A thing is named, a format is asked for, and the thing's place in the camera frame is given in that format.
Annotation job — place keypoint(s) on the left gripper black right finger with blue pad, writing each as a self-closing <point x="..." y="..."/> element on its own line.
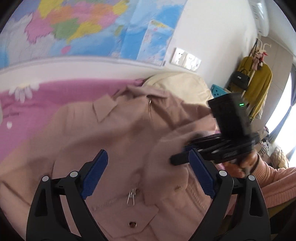
<point x="237" y="211"/>

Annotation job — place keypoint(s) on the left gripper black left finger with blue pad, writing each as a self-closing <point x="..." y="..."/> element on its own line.
<point x="47" y="221"/>

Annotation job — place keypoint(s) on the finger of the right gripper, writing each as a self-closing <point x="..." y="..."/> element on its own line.
<point x="205" y="144"/>
<point x="187" y="157"/>

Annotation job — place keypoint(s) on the beige pink jacket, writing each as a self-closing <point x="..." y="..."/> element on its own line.
<point x="140" y="195"/>

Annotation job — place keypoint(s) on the forearm in salmon sleeve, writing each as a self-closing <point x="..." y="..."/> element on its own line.
<point x="277" y="185"/>

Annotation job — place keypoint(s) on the person's right hand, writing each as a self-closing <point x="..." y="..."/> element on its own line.
<point x="244" y="167"/>

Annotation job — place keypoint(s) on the mustard yellow hanging sweater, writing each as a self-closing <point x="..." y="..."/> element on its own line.
<point x="258" y="87"/>

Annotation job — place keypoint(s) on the teal plastic basket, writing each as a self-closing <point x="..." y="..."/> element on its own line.
<point x="217" y="91"/>

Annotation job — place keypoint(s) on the cream yellow pillow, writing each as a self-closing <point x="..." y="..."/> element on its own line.
<point x="191" y="88"/>

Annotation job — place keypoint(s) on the black handbag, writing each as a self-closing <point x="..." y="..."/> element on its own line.
<point x="240" y="79"/>

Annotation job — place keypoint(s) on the blue curtain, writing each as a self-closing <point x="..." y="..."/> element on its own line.
<point x="274" y="134"/>

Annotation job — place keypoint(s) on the white coat rack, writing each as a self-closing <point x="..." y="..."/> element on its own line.
<point x="258" y="53"/>

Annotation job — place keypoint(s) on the pink floral bed sheet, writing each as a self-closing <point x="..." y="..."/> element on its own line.
<point x="26" y="110"/>

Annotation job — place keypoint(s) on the white air conditioner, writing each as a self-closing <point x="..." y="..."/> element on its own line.
<point x="260" y="14"/>

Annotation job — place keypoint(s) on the black camera box green light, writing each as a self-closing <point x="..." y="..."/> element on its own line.
<point x="230" y="113"/>

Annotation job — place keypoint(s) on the white wall switch panel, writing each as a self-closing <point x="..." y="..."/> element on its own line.
<point x="185" y="60"/>

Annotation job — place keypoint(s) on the colourful wall map poster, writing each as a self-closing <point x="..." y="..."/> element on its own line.
<point x="134" y="30"/>

